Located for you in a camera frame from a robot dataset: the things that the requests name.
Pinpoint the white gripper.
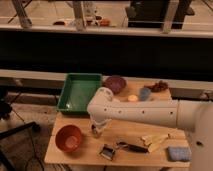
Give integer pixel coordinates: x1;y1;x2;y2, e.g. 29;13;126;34
91;117;110;138

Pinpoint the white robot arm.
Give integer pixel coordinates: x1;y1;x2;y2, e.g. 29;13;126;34
87;87;213;171

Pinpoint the small metal cup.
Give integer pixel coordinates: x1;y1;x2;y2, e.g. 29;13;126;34
99;144;115;161

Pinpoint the blue cup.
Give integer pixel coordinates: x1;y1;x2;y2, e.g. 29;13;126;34
139;87;151;101

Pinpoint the wooden table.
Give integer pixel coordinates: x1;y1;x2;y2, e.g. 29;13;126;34
43;78;196;169

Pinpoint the orange bowl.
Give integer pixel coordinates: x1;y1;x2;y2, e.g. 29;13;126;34
55;125;82;153

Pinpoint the green plastic tray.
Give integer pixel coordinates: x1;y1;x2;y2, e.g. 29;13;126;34
57;73;102;115

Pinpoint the small orange ball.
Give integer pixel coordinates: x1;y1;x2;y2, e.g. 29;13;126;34
127;94;139;102

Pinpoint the purple bowl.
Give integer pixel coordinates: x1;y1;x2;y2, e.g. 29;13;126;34
103;76;127;94

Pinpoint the blue sponge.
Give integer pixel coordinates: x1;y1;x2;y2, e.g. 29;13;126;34
167;146;191;162

